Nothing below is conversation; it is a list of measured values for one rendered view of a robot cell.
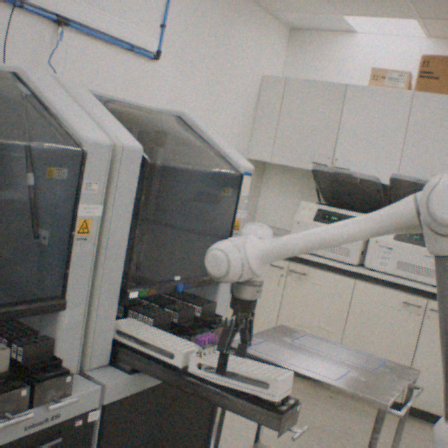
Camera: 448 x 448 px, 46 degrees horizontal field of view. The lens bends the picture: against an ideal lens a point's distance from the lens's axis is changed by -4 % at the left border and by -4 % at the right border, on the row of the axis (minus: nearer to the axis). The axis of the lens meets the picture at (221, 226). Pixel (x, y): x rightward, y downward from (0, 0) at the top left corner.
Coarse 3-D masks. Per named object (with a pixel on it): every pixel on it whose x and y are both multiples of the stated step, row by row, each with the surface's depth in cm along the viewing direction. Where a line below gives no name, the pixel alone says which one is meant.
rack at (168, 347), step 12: (120, 324) 174; (132, 324) 177; (144, 324) 179; (120, 336) 174; (132, 336) 176; (144, 336) 167; (156, 336) 170; (168, 336) 172; (144, 348) 167; (156, 348) 175; (168, 348) 162; (180, 348) 163; (192, 348) 165; (168, 360) 162; (180, 360) 160
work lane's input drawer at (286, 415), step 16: (112, 352) 172; (128, 352) 168; (144, 352) 166; (144, 368) 165; (160, 368) 162; (176, 368) 160; (176, 384) 159; (192, 384) 156; (208, 384) 154; (208, 400) 153; (224, 400) 150; (240, 400) 148; (256, 400) 147; (272, 400) 151; (288, 400) 150; (240, 416) 148; (256, 416) 145; (272, 416) 143; (288, 416) 145; (304, 432) 147
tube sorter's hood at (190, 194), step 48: (96, 96) 184; (144, 144) 173; (192, 144) 206; (144, 192) 165; (192, 192) 187; (240, 192) 215; (144, 240) 171; (192, 240) 194; (144, 288) 174; (192, 288) 200
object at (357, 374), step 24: (264, 336) 205; (288, 336) 211; (312, 336) 216; (264, 360) 181; (288, 360) 183; (312, 360) 187; (336, 360) 191; (360, 360) 196; (384, 360) 200; (336, 384) 168; (360, 384) 171; (384, 384) 174; (408, 384) 179; (216, 408) 191; (384, 408) 158; (408, 408) 168; (216, 432) 194
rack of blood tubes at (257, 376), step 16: (192, 368) 158; (208, 368) 160; (240, 368) 152; (256, 368) 153; (272, 368) 154; (224, 384) 152; (240, 384) 150; (256, 384) 155; (272, 384) 145; (288, 384) 149
